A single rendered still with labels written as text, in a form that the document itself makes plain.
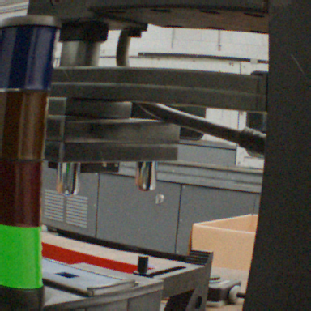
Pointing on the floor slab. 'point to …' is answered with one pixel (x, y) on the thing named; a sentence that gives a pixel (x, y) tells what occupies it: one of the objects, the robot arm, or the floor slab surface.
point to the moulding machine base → (152, 202)
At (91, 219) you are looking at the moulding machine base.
